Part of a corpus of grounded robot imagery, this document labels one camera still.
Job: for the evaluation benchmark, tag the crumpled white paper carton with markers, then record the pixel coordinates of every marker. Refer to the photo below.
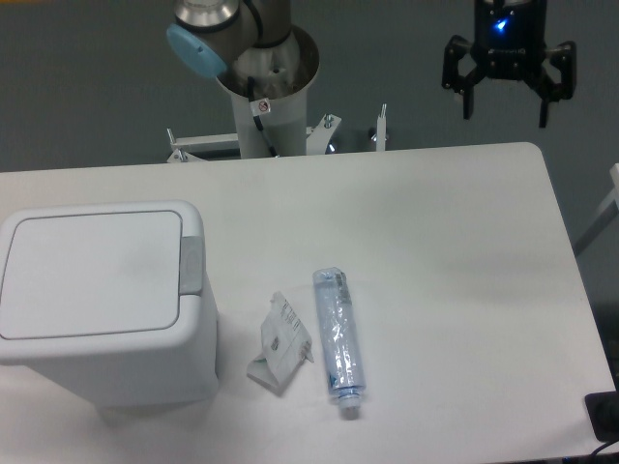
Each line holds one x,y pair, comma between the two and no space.
285,345

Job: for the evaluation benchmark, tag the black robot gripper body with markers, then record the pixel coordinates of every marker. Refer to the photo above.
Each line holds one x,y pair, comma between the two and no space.
509,40

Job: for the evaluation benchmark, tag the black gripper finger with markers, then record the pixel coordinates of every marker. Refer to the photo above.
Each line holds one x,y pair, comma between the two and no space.
553,78
456,50

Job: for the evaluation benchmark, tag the white trash can body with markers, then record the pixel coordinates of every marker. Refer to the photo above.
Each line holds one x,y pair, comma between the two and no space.
167,367

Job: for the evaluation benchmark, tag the white trash can lid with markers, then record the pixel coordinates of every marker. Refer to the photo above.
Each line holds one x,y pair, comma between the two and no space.
67,276

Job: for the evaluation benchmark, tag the white frame at right edge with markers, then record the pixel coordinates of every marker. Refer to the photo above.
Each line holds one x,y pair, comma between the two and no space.
604,215

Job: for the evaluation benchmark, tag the grey trash can push button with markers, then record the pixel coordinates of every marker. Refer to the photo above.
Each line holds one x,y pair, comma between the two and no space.
191,267

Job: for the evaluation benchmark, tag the black device at table edge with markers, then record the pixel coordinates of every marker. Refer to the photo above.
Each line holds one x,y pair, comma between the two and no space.
602,409

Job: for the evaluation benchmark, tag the crushed clear plastic bottle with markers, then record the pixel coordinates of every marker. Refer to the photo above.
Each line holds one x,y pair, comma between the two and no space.
345,374

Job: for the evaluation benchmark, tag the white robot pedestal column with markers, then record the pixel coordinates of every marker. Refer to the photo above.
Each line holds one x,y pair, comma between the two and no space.
283,121

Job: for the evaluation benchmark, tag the white metal mounting frame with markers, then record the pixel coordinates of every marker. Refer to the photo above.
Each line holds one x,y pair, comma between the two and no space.
319,140

